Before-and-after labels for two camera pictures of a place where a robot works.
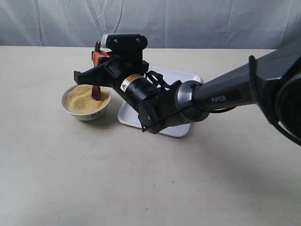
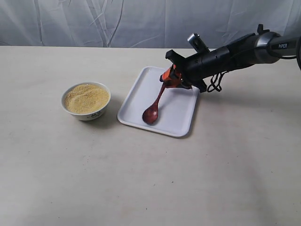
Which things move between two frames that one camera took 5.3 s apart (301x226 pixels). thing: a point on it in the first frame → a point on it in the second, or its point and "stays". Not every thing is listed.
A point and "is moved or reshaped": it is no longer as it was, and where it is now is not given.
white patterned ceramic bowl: [78, 100] stays
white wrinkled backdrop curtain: [165, 24] stays
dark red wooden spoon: [96, 90] is moved or reshaped
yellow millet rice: [79, 99] stays
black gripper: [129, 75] → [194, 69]
